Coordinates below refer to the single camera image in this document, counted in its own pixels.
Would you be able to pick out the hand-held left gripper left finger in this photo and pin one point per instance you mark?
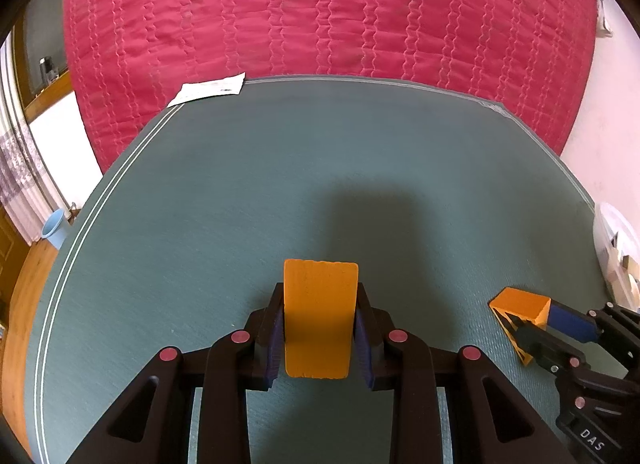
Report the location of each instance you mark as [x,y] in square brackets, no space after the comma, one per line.
[272,344]

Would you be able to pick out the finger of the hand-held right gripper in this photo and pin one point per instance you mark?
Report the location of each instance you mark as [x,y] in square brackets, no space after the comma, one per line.
[570,324]
[542,346]

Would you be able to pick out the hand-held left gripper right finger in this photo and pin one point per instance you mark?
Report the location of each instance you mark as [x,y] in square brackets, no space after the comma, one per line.
[362,344]

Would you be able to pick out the orange striped wedge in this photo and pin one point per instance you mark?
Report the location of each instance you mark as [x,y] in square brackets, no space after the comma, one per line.
[520,306]
[320,319]

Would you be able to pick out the clear plastic container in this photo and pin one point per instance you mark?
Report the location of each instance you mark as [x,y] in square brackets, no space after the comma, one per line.
[617,239]

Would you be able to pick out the light blue cup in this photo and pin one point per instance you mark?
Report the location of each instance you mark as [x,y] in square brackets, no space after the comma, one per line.
[54,229]

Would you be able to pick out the white paper sheet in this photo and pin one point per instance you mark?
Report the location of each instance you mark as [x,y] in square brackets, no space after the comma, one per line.
[207,89]

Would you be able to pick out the patterned white curtain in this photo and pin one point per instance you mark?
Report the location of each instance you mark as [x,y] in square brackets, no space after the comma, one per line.
[20,169]

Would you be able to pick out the red quilted blanket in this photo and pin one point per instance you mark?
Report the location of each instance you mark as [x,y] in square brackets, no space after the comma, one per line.
[325,9]

